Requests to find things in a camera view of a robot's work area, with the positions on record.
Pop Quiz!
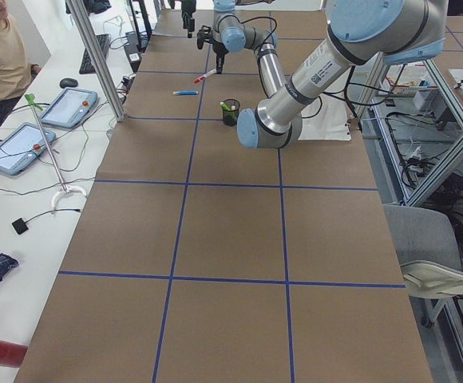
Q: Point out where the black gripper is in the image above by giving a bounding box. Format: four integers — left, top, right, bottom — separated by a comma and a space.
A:
196, 26, 228, 74
168, 0, 196, 38

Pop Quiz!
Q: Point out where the red white marker pen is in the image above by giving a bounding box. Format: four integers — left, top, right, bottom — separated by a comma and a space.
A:
193, 69, 217, 84

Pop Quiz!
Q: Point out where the green highlighter pen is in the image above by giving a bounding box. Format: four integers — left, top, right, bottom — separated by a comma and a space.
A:
220, 101, 232, 112

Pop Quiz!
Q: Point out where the blue highlighter pen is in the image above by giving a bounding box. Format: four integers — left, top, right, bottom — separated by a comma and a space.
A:
172, 90, 199, 96

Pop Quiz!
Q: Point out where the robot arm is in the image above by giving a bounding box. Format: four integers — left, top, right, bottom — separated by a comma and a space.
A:
197, 1, 448, 148

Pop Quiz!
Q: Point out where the black mesh pen cup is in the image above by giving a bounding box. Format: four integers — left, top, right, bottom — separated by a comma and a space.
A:
222, 99, 240, 126

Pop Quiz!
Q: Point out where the black keyboard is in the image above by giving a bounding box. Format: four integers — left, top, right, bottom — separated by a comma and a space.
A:
78, 34, 111, 75

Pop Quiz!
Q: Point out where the black computer mouse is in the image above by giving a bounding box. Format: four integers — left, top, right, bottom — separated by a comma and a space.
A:
59, 77, 78, 89

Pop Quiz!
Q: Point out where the far teach pendant tablet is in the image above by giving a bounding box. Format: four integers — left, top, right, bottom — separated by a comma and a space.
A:
40, 87, 98, 129

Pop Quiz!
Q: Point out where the teach pendant tablet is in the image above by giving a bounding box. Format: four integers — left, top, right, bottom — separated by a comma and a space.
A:
0, 123, 46, 176
40, 87, 98, 129

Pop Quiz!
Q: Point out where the metal reacher grabber stick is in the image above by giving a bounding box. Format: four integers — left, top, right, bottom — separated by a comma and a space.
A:
25, 93, 87, 213

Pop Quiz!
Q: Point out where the near teach pendant tablet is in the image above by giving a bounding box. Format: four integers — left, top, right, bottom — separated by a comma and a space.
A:
0, 123, 46, 176

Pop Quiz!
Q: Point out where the small black square device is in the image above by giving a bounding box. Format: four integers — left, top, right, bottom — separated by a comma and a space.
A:
11, 218, 29, 235

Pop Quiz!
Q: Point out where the grey office chair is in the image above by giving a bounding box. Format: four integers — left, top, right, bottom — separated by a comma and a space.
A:
384, 204, 463, 328

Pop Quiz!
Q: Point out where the aluminium frame post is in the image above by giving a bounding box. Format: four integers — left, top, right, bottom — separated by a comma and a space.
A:
66, 0, 125, 122

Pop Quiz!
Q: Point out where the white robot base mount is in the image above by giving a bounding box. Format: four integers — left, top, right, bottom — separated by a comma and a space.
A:
299, 98, 351, 141

